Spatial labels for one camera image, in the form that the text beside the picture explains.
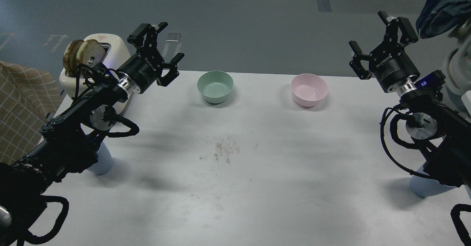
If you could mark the beige checkered cloth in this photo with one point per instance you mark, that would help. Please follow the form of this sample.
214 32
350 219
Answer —
28 97

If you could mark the blue cup image-right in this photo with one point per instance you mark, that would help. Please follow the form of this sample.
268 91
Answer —
424 187

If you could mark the toast slice back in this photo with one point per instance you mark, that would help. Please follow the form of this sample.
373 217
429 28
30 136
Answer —
69 57

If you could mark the blue cup image-left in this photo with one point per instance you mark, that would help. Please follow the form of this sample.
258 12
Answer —
104 163

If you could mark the green bowl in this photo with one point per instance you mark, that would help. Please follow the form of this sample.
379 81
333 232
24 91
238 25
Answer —
215 87

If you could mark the toast slice front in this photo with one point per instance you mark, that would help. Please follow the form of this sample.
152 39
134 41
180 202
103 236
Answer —
88 49

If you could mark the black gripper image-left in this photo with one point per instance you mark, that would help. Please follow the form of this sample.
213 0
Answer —
147 65

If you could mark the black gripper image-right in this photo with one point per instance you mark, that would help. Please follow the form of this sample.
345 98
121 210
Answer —
388 62

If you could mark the white chair frame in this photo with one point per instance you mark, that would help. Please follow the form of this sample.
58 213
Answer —
457 70

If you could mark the dark blue fabric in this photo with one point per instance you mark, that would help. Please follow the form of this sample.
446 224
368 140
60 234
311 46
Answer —
440 16

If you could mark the toast slice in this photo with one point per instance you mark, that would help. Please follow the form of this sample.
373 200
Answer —
69 57
88 49

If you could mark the cream white toaster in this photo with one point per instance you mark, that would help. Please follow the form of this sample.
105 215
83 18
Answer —
116 54

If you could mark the pink bowl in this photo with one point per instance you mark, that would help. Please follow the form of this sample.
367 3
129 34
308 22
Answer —
308 90

